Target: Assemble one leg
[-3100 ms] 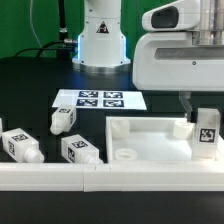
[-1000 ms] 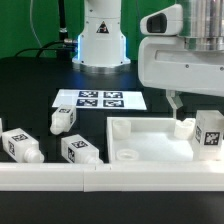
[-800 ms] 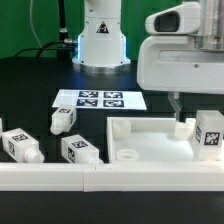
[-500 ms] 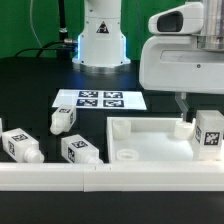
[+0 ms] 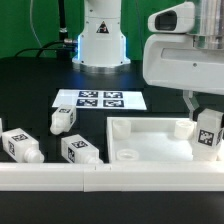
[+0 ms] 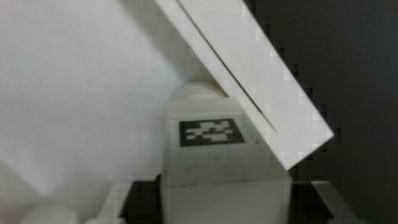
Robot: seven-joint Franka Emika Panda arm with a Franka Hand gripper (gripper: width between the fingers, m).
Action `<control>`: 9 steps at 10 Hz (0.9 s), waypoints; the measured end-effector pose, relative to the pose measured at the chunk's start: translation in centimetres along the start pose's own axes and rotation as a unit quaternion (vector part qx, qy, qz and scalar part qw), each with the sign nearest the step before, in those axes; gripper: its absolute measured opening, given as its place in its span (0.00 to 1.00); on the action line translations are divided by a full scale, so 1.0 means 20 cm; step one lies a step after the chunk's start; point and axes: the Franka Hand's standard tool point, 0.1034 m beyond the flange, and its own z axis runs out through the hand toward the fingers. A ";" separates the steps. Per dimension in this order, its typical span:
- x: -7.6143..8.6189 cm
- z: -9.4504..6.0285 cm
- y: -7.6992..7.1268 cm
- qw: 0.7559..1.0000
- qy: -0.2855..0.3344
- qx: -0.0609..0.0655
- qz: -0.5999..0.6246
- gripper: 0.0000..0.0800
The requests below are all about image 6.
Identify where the white table leg with tag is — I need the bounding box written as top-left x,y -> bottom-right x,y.
161,81 -> 292,224

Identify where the white square table top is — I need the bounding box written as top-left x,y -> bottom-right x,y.
0,0 -> 335,224

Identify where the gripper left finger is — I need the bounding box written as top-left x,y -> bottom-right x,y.
97,177 -> 164,224

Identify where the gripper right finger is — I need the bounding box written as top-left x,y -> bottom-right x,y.
289,181 -> 356,224

